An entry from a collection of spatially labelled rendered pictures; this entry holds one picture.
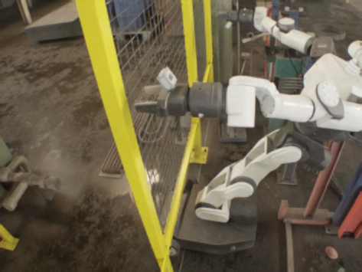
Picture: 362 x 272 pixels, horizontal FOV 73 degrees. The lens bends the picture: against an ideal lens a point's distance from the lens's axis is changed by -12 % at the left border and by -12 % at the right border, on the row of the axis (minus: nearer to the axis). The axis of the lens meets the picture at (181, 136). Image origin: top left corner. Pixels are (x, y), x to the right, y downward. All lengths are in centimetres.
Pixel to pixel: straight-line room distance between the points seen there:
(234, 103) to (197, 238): 123
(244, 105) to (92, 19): 40
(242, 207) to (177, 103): 112
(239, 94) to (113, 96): 32
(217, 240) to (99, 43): 139
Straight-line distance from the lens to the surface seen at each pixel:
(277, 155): 128
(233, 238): 176
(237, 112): 65
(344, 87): 106
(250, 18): 169
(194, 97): 65
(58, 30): 617
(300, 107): 75
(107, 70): 69
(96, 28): 66
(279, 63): 229
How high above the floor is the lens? 171
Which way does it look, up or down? 40 degrees down
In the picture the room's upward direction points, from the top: 7 degrees counter-clockwise
